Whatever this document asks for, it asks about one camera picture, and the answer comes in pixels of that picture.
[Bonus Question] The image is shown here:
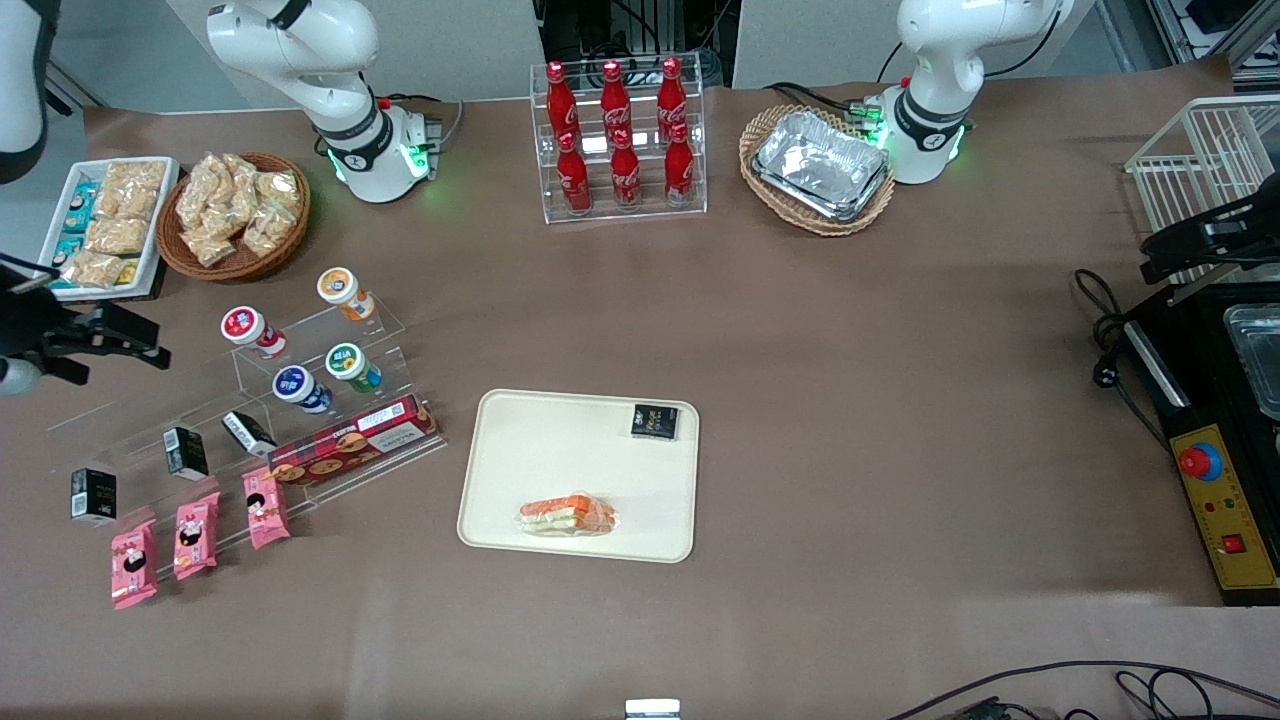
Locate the white rectangular snack tray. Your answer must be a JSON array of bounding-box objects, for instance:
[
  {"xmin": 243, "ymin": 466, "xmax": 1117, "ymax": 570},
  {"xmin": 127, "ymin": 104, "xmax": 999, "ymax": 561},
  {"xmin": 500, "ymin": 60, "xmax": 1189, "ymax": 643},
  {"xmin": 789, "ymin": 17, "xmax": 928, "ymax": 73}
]
[{"xmin": 38, "ymin": 157, "xmax": 181, "ymax": 301}]

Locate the green lid yogurt cup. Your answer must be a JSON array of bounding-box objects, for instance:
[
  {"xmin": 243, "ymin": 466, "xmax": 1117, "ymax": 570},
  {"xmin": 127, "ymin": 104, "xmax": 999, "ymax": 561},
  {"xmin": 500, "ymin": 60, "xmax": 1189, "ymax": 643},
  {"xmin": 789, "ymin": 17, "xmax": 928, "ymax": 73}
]
[{"xmin": 325, "ymin": 342, "xmax": 384, "ymax": 393}]

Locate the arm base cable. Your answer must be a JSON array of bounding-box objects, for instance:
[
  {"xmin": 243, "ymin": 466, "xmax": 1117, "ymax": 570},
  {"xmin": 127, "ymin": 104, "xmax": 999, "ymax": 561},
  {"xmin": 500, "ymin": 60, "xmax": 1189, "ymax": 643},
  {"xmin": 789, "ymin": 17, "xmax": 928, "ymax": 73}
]
[
  {"xmin": 375, "ymin": 93, "xmax": 466, "ymax": 153},
  {"xmin": 765, "ymin": 82, "xmax": 906, "ymax": 126}
]

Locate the white wire basket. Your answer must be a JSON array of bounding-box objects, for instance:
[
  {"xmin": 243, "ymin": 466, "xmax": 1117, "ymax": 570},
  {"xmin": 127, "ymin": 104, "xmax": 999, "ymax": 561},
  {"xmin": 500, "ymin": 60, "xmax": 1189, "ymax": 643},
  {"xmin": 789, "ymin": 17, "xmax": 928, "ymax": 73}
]
[{"xmin": 1125, "ymin": 95, "xmax": 1280, "ymax": 286}]

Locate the clear acrylic stepped stand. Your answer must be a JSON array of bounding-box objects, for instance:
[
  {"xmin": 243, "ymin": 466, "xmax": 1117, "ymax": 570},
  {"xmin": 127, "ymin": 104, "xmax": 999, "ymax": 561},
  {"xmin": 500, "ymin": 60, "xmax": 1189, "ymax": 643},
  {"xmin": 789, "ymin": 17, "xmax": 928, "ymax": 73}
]
[{"xmin": 45, "ymin": 296, "xmax": 448, "ymax": 576}]

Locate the round brown wicker basket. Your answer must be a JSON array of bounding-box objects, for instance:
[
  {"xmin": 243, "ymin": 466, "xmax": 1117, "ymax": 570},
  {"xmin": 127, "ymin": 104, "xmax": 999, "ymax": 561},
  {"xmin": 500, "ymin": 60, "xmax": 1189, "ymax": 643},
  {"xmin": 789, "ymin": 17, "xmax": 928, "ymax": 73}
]
[{"xmin": 155, "ymin": 152, "xmax": 311, "ymax": 284}]

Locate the long red cookie box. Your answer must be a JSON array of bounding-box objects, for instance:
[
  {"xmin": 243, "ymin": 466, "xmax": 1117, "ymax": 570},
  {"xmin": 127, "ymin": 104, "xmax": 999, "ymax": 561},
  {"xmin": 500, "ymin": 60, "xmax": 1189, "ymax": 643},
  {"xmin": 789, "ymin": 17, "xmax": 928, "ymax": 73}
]
[{"xmin": 268, "ymin": 395, "xmax": 439, "ymax": 488}]

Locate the triangle sandwich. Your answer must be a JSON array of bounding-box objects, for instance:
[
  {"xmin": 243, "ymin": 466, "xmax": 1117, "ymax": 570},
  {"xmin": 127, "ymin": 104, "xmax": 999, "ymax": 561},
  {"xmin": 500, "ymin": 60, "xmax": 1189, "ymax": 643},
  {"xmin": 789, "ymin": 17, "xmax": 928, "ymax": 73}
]
[{"xmin": 516, "ymin": 492, "xmax": 618, "ymax": 538}]

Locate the orange lid yogurt cup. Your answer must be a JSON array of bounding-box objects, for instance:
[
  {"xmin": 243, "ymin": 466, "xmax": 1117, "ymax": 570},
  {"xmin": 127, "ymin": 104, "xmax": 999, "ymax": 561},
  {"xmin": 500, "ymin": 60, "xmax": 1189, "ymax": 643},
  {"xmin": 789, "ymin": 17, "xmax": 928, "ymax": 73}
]
[{"xmin": 316, "ymin": 267, "xmax": 377, "ymax": 322}]

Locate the clear acrylic bottle rack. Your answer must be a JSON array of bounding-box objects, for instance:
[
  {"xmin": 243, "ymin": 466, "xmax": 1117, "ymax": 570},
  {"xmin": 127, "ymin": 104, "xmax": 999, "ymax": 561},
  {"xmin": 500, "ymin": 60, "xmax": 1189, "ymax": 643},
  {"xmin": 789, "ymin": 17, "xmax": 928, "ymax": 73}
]
[{"xmin": 530, "ymin": 55, "xmax": 708, "ymax": 225}]

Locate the cream plastic serving tray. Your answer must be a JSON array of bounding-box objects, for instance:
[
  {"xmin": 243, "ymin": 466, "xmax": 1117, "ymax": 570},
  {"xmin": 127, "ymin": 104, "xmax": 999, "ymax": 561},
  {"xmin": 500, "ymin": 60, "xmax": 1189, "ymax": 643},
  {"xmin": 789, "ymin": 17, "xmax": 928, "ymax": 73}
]
[{"xmin": 457, "ymin": 389, "xmax": 700, "ymax": 564}]

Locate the red lid yogurt cup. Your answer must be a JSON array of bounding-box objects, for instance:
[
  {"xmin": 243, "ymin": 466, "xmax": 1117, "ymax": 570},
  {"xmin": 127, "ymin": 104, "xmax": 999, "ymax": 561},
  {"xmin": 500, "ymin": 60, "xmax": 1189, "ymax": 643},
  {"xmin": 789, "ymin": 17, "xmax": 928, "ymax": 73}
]
[{"xmin": 220, "ymin": 306, "xmax": 289, "ymax": 359}]

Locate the light oval wicker basket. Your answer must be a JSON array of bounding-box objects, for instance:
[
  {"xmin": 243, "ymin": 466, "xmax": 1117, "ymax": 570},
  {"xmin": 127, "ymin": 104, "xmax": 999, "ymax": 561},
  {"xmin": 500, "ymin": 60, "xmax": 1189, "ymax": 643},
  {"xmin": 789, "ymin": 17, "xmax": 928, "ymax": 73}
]
[{"xmin": 739, "ymin": 104, "xmax": 896, "ymax": 237}]

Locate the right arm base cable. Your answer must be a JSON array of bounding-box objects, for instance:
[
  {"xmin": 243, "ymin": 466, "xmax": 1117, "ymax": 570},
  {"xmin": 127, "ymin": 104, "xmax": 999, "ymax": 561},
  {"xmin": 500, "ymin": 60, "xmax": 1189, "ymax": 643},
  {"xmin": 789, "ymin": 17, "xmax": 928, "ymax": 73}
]
[{"xmin": 375, "ymin": 93, "xmax": 466, "ymax": 153}]

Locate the red Coca-Cola bottle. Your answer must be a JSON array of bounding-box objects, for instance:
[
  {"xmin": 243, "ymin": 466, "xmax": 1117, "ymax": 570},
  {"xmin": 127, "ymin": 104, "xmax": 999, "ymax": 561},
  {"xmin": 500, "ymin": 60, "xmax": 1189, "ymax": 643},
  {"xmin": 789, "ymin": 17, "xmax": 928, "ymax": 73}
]
[
  {"xmin": 545, "ymin": 62, "xmax": 579, "ymax": 141},
  {"xmin": 600, "ymin": 60, "xmax": 631, "ymax": 136},
  {"xmin": 610, "ymin": 128, "xmax": 642, "ymax": 211},
  {"xmin": 657, "ymin": 57, "xmax": 688, "ymax": 131},
  {"xmin": 557, "ymin": 130, "xmax": 593, "ymax": 214},
  {"xmin": 664, "ymin": 123, "xmax": 696, "ymax": 208}
]

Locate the left arm base cable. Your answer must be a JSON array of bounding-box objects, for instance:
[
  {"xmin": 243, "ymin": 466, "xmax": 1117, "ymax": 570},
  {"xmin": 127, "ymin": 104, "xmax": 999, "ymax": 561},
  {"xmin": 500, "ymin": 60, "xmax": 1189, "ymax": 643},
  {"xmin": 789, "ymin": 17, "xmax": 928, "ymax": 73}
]
[{"xmin": 765, "ymin": 82, "xmax": 906, "ymax": 126}]

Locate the clear cracker packet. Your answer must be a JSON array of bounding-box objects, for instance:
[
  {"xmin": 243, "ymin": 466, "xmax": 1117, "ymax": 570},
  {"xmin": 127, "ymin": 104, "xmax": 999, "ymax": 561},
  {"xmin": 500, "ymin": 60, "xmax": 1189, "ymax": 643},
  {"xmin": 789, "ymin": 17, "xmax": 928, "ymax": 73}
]
[
  {"xmin": 85, "ymin": 218, "xmax": 151, "ymax": 256},
  {"xmin": 62, "ymin": 250, "xmax": 126, "ymax": 289},
  {"xmin": 105, "ymin": 160, "xmax": 166, "ymax": 194},
  {"xmin": 97, "ymin": 190, "xmax": 161, "ymax": 221}
]

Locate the black machine with yellow panel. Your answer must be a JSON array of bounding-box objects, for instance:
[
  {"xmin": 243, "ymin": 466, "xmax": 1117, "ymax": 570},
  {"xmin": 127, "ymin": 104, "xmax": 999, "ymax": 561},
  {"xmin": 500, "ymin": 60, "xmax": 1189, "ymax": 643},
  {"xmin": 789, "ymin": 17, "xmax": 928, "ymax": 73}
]
[{"xmin": 1120, "ymin": 280, "xmax": 1280, "ymax": 608}]

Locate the aluminium frame rack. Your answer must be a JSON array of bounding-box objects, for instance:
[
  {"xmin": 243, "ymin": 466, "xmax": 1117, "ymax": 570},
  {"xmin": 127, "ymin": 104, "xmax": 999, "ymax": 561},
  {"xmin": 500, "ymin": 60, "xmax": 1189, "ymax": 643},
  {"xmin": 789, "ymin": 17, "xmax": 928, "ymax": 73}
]
[{"xmin": 1145, "ymin": 0, "xmax": 1280, "ymax": 86}]

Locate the pink snack packet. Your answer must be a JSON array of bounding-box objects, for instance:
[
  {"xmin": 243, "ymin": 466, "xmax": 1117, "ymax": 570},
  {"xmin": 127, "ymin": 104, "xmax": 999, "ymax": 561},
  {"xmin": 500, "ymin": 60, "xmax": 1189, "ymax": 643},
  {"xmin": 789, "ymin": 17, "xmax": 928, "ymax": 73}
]
[
  {"xmin": 243, "ymin": 467, "xmax": 292, "ymax": 550},
  {"xmin": 173, "ymin": 492, "xmax": 221, "ymax": 581},
  {"xmin": 110, "ymin": 519, "xmax": 159, "ymax": 611}
]

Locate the aluminium foil tray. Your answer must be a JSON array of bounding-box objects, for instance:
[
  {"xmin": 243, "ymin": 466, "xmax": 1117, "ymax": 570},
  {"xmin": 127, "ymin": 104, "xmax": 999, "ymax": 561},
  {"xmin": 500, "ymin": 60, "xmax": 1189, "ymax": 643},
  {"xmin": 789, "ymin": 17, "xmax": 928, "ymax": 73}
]
[
  {"xmin": 757, "ymin": 110, "xmax": 889, "ymax": 206},
  {"xmin": 752, "ymin": 160, "xmax": 891, "ymax": 223}
]

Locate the black equipment rack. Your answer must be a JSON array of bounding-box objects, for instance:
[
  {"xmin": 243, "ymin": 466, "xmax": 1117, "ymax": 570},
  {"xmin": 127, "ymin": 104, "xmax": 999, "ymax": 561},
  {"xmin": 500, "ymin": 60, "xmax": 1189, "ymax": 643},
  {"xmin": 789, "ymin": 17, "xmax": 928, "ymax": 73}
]
[{"xmin": 535, "ymin": 0, "xmax": 741, "ymax": 91}]

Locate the steel food pan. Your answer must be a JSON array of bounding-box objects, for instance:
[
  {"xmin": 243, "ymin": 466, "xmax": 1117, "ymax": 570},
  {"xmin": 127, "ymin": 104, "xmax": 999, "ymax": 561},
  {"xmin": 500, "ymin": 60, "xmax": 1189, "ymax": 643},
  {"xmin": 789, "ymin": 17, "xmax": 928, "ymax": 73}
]
[{"xmin": 1223, "ymin": 304, "xmax": 1280, "ymax": 421}]

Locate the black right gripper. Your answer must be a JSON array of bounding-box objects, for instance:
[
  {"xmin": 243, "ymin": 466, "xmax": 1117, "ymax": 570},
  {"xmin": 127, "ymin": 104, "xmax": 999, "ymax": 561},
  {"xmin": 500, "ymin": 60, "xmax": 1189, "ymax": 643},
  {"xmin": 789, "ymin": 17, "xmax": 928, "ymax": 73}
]
[{"xmin": 0, "ymin": 267, "xmax": 172, "ymax": 387}]

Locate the black power cable with plug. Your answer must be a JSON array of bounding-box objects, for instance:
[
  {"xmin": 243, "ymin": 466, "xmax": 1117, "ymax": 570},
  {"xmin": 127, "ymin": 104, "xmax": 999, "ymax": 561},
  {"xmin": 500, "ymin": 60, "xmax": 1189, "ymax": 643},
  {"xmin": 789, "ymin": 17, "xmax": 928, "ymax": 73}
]
[{"xmin": 1073, "ymin": 268, "xmax": 1176, "ymax": 451}]

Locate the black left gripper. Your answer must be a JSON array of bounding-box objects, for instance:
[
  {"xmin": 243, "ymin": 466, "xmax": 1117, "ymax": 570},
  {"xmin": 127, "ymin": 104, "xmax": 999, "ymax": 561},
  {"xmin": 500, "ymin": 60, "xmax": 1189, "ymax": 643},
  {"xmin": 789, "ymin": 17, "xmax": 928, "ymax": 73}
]
[{"xmin": 1139, "ymin": 194, "xmax": 1280, "ymax": 286}]

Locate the small black box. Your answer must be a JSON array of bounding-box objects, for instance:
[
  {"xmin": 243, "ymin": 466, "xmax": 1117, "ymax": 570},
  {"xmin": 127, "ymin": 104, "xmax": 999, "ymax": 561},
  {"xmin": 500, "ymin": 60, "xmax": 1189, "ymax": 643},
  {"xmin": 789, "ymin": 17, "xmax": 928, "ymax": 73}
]
[
  {"xmin": 163, "ymin": 427, "xmax": 210, "ymax": 481},
  {"xmin": 70, "ymin": 468, "xmax": 118, "ymax": 526},
  {"xmin": 221, "ymin": 410, "xmax": 278, "ymax": 459},
  {"xmin": 631, "ymin": 403, "xmax": 681, "ymax": 442}
]

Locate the blue lid yogurt cup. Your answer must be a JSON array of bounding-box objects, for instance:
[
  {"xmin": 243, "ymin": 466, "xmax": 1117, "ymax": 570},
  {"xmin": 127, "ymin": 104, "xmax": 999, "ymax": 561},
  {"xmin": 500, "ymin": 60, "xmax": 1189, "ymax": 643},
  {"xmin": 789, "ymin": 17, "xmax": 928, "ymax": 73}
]
[{"xmin": 272, "ymin": 365, "xmax": 334, "ymax": 414}]

